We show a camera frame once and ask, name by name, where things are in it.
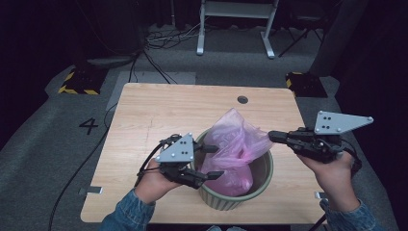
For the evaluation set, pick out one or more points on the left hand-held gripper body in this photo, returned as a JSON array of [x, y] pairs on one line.
[[179, 150]]

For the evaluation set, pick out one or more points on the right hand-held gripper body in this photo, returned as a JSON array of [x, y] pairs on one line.
[[333, 123]]

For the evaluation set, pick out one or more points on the green plastic bucket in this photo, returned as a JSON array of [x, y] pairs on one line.
[[221, 200]]

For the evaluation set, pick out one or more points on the pink plastic bag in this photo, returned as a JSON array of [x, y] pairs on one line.
[[237, 144]]

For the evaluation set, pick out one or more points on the person's left hand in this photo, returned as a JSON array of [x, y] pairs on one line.
[[154, 184]]

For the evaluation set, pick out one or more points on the person's right hand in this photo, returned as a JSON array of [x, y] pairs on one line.
[[336, 183]]

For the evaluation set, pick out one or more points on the yellow black striped stand base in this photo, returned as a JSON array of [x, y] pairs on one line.
[[308, 85], [81, 82]]

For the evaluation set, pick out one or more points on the black table grommet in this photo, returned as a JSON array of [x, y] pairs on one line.
[[242, 99]]

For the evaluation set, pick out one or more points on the person's legs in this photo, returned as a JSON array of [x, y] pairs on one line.
[[224, 228]]

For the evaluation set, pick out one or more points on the grey curtain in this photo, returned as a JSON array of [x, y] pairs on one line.
[[336, 38]]

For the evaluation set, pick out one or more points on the black tripod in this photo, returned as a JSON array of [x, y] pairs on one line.
[[298, 38]]

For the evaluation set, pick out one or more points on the white metal stand frame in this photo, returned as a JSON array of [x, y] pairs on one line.
[[235, 9]]

